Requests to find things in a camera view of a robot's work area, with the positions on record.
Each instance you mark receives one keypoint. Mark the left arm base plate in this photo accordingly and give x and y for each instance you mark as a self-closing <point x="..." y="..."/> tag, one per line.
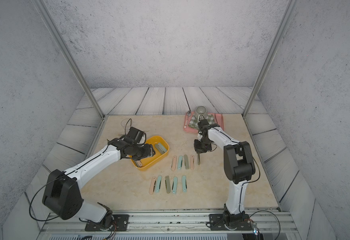
<point x="114" y="223"/>

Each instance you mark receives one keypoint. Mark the teal folding fruit knife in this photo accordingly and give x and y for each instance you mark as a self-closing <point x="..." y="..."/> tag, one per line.
<point x="158" y="184"/>

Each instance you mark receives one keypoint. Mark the aluminium frame post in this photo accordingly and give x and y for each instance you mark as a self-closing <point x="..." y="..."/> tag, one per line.
<point x="52" y="28"/>
<point x="291" y="7"/>

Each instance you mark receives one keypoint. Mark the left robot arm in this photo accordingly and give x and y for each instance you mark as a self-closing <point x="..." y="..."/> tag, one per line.
<point x="62" y="194"/>

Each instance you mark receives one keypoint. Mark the pink plastic tray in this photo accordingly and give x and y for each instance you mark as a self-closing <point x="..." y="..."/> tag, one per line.
<point x="218" y="120"/>

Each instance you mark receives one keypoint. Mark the pink folding fruit knife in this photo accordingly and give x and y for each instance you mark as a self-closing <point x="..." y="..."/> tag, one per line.
<point x="174" y="163"/>

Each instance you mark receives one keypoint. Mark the clear plastic cup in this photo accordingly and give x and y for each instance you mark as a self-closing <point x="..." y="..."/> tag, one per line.
<point x="127" y="124"/>

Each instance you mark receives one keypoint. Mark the pink handled spoon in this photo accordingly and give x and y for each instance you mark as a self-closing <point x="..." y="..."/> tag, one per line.
<point x="188" y="114"/>

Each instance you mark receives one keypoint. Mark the aluminium rail base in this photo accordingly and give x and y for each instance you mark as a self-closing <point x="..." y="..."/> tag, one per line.
<point x="177" y="224"/>

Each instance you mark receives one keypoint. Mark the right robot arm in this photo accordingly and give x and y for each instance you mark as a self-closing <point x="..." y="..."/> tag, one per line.
<point x="239" y="167"/>

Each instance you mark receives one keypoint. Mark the left aluminium frame post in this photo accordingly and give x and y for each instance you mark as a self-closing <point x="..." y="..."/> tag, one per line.
<point x="52" y="28"/>

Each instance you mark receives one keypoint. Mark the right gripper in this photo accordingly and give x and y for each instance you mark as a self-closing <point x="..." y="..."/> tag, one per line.
<point x="197" y="149"/>

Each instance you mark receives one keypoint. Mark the green checkered cloth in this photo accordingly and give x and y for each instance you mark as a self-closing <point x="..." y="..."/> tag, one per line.
<point x="193" y="123"/>

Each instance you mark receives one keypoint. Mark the striped ceramic cup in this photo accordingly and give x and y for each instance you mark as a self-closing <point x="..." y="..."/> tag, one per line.
<point x="200" y="113"/>

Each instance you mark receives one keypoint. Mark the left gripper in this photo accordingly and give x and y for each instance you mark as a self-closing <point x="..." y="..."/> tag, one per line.
<point x="149" y="152"/>

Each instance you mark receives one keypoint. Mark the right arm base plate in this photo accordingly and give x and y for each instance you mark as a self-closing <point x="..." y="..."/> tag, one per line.
<point x="228" y="222"/>

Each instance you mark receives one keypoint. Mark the right aluminium frame post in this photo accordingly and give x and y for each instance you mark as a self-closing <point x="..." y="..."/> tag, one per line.
<point x="291" y="7"/>

